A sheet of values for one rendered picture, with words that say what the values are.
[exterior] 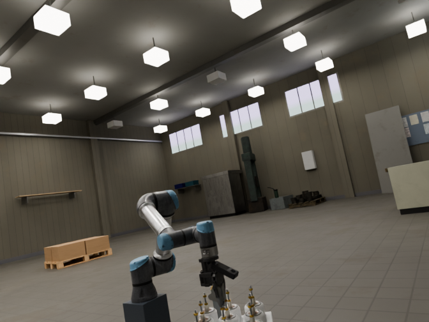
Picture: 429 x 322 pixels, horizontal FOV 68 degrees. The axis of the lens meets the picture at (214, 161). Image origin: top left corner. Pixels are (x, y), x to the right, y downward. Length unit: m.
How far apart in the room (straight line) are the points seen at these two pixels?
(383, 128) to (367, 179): 1.77
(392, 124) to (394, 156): 0.99
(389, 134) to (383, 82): 1.73
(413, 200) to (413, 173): 0.42
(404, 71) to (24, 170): 12.80
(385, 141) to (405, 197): 5.59
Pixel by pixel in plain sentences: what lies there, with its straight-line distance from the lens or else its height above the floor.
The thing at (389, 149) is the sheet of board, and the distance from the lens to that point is 11.32.
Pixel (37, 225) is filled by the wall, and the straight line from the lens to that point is 12.38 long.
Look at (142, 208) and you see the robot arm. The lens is 1.69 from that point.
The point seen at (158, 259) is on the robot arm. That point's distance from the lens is 1.97.
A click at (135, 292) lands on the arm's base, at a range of 1.99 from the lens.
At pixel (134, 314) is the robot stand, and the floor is 0.25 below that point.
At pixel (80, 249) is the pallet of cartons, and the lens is 7.21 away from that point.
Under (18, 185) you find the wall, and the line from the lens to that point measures 12.30.
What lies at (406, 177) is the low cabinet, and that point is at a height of 0.58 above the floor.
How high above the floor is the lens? 0.80
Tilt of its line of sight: 7 degrees up
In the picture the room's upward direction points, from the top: 10 degrees counter-clockwise
